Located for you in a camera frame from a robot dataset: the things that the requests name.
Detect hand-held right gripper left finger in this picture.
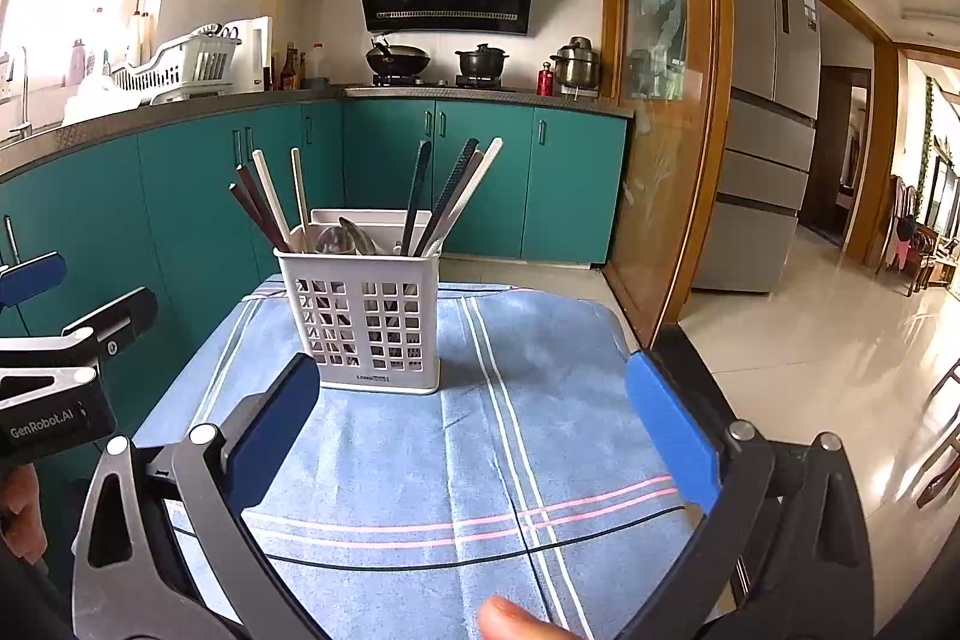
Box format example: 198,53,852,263
71,351,331,640

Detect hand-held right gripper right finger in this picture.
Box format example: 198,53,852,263
600,323,876,640

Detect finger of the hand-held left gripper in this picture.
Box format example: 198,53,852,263
0,251,68,312
0,287,160,402

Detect white plastic utensil basket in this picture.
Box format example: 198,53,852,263
273,208,444,396

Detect dark red chopstick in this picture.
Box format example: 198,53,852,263
228,182,284,253
236,163,295,249

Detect metal spoon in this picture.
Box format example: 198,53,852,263
337,215,380,257
314,223,353,257

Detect white chopstick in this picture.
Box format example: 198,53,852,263
251,149,296,242
429,136,505,257
290,146,311,253
424,150,487,257

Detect black chopstick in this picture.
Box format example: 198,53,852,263
400,140,434,257
412,137,481,257

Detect person's left hand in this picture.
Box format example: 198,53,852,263
0,463,47,560

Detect person's right hand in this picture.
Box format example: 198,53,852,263
478,594,580,640

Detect blue striped cloth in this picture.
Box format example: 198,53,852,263
135,281,740,640

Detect kitchen faucet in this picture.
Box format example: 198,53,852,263
6,46,35,140

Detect white plastic bag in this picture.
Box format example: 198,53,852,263
62,72,145,125

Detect white dish rack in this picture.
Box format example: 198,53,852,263
110,15,273,106

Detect wooden dining chair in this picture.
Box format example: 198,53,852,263
874,173,960,298

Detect dark sauce bottles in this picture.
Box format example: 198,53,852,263
280,41,309,91

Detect wooden framed glass door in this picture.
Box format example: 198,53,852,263
600,0,733,350

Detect green base kitchen cabinets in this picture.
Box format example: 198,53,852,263
0,96,635,483

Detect silver refrigerator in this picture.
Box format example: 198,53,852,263
690,0,823,298

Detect gas stove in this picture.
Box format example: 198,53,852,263
370,73,520,91

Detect steel pressure cooker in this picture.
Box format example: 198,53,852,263
550,35,603,91

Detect black wok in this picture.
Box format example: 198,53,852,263
364,35,433,79

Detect green leaf garland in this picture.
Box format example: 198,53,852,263
918,76,940,193

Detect black cooking pot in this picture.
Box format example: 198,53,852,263
454,43,510,83

